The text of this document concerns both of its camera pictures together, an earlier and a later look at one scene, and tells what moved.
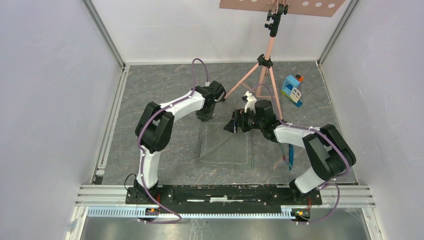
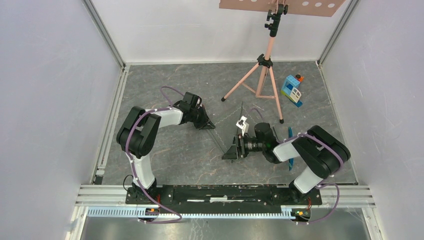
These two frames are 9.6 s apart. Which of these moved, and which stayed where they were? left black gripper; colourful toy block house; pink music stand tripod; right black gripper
Moved: right black gripper; left black gripper
Stayed: colourful toy block house; pink music stand tripod
